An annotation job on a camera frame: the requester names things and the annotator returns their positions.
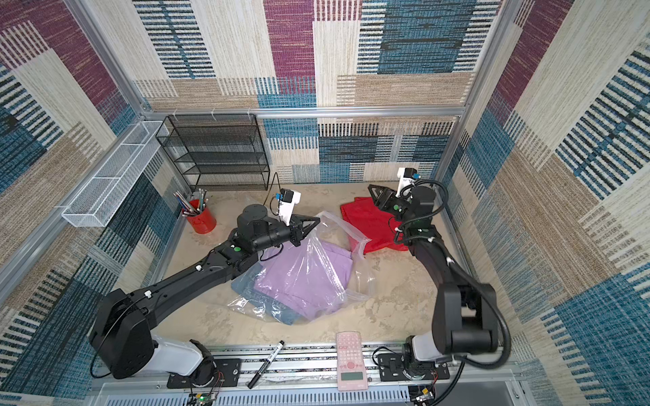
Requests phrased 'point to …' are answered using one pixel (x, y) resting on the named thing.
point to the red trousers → (370, 227)
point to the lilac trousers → (307, 279)
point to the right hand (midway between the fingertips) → (375, 191)
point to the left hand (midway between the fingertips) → (321, 221)
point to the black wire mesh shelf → (217, 152)
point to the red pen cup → (203, 221)
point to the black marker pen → (265, 364)
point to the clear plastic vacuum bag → (331, 233)
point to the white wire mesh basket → (97, 201)
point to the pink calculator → (351, 371)
